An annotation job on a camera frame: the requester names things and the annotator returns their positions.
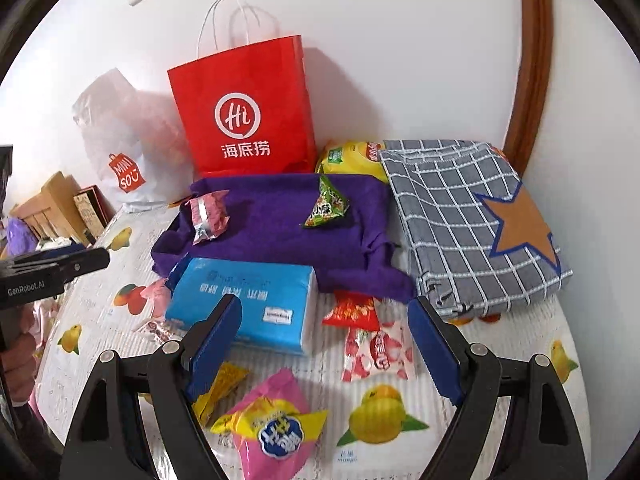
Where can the purple felt storage bin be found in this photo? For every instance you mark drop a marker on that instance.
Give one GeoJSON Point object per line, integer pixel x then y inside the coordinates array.
{"type": "Point", "coordinates": [270, 220]}

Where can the small blue snack packet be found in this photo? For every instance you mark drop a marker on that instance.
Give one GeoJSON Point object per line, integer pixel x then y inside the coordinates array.
{"type": "Point", "coordinates": [177, 272]}

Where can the purple soft object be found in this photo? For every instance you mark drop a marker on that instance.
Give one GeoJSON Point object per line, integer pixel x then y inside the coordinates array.
{"type": "Point", "coordinates": [20, 235]}

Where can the white plastic bag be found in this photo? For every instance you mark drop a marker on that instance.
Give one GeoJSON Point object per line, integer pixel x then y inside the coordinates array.
{"type": "Point", "coordinates": [115, 125]}

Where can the small pink snack packet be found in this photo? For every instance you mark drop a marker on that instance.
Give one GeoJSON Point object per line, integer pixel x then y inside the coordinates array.
{"type": "Point", "coordinates": [155, 297]}

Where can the pink snack packet silver band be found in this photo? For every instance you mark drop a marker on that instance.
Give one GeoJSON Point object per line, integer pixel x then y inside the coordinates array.
{"type": "Point", "coordinates": [210, 215]}

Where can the blue tissue pack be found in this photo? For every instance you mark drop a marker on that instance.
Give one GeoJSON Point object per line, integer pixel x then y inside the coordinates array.
{"type": "Point", "coordinates": [270, 300]}

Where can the white stuffed toy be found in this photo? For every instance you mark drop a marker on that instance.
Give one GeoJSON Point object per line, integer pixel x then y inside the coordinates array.
{"type": "Point", "coordinates": [50, 244]}

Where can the pink white jelly packet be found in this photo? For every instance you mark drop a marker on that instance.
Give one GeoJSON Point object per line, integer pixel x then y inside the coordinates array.
{"type": "Point", "coordinates": [380, 355]}

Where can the red snack packet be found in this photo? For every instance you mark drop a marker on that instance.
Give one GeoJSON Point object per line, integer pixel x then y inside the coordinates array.
{"type": "Point", "coordinates": [352, 312]}

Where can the dark patterned box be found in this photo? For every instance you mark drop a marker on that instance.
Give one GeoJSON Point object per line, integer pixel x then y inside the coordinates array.
{"type": "Point", "coordinates": [92, 210]}

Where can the small yellow snack packet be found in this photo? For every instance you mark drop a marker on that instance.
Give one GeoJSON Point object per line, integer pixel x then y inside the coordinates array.
{"type": "Point", "coordinates": [222, 385]}

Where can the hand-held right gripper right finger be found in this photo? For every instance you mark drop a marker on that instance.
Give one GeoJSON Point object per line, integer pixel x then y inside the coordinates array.
{"type": "Point", "coordinates": [435, 355]}

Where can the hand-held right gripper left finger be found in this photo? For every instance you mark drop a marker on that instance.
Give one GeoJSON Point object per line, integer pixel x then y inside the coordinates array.
{"type": "Point", "coordinates": [220, 340]}

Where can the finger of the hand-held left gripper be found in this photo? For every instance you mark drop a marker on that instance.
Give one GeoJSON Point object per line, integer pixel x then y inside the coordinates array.
{"type": "Point", "coordinates": [85, 262]}
{"type": "Point", "coordinates": [70, 248]}

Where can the fruit print tablecloth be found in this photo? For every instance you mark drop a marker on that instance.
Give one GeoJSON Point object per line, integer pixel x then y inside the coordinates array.
{"type": "Point", "coordinates": [325, 395]}

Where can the red paper bag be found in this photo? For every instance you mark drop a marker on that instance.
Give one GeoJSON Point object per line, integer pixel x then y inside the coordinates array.
{"type": "Point", "coordinates": [250, 85]}

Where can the small clear candy packet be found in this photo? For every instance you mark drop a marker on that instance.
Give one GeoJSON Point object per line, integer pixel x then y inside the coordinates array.
{"type": "Point", "coordinates": [157, 331]}

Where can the grey checked cloth with star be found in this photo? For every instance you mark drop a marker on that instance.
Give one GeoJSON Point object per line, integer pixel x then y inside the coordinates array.
{"type": "Point", "coordinates": [440, 220]}

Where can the pink yellow chips bag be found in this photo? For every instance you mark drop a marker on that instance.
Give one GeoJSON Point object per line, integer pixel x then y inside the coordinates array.
{"type": "Point", "coordinates": [270, 410]}

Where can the wooden furniture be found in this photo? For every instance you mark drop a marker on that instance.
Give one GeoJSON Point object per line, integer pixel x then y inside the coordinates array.
{"type": "Point", "coordinates": [55, 195]}

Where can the green snack packet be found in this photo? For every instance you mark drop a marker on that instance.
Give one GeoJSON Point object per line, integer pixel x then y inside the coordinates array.
{"type": "Point", "coordinates": [325, 205]}

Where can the person's left hand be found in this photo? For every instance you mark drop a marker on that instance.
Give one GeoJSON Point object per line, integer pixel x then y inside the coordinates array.
{"type": "Point", "coordinates": [17, 360]}

